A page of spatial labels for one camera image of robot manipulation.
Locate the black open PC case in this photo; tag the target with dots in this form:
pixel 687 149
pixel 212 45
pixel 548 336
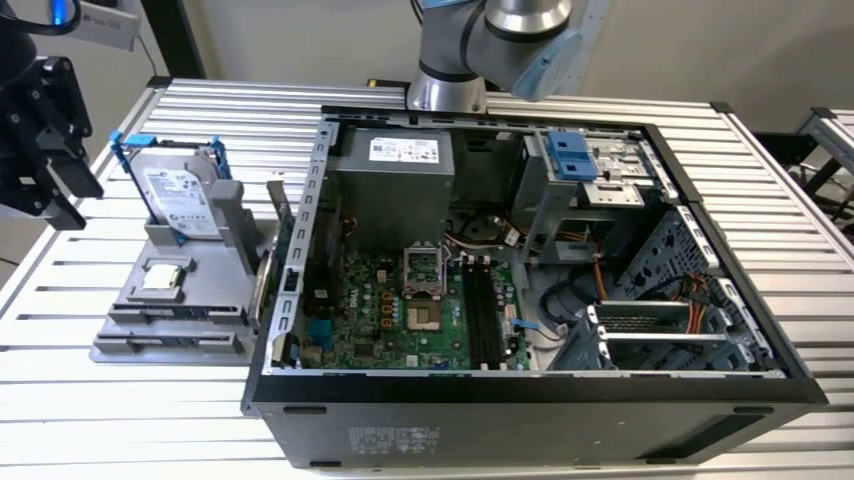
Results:
pixel 467 430

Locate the blue plastic drive latch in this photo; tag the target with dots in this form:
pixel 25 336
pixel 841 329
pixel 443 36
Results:
pixel 567 155

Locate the grey parts rack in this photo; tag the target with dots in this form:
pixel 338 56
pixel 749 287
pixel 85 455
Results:
pixel 207 280

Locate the grey metal disk bay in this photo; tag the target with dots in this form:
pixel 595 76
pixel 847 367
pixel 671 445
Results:
pixel 640 320

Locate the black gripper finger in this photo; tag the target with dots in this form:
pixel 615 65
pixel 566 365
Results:
pixel 27 195
pixel 60 100

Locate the grey metal drive cage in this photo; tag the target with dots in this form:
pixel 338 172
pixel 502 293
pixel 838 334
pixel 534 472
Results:
pixel 554 210

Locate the grey power supply unit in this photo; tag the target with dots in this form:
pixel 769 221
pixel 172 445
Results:
pixel 394 200

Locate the metal frame side table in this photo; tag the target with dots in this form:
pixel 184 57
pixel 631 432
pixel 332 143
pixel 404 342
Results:
pixel 827 125

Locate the black cooler fan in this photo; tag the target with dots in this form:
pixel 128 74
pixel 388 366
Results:
pixel 476 230

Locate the black RAM slot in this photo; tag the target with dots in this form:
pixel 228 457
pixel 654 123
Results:
pixel 492 315
pixel 474 315

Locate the black vertical post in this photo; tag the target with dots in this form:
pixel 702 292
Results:
pixel 173 40

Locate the hard disk in blue carrier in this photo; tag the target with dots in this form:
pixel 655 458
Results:
pixel 173 190

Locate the green motherboard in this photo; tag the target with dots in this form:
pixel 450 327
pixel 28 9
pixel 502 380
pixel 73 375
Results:
pixel 374 330

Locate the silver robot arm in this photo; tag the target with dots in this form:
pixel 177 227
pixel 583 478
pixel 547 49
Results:
pixel 454 50

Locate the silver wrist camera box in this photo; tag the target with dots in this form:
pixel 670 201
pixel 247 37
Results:
pixel 109 25

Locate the CPU socket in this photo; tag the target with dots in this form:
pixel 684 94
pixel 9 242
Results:
pixel 424 315

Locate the silver CPU chip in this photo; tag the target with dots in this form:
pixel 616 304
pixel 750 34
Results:
pixel 160 276

